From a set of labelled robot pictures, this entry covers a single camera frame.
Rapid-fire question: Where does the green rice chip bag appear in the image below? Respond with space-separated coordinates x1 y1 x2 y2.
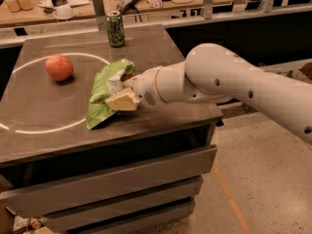
86 58 136 130

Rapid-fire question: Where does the jar with orange liquid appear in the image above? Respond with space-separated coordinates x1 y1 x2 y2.
4 0 20 13

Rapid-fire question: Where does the grey power strip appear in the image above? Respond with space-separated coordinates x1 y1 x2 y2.
116 0 138 14

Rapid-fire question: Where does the green soda can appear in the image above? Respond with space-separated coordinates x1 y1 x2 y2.
105 11 125 48

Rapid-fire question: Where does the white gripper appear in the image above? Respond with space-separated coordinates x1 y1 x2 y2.
105 67 162 111

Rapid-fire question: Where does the grey drawer cabinet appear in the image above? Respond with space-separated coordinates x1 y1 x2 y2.
0 25 221 234

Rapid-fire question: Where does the red apple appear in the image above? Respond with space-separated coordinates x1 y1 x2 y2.
45 55 74 82

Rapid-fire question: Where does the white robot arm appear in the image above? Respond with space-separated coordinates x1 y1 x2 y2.
105 44 312 144

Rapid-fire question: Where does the wooden desk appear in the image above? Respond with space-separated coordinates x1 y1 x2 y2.
0 0 234 29

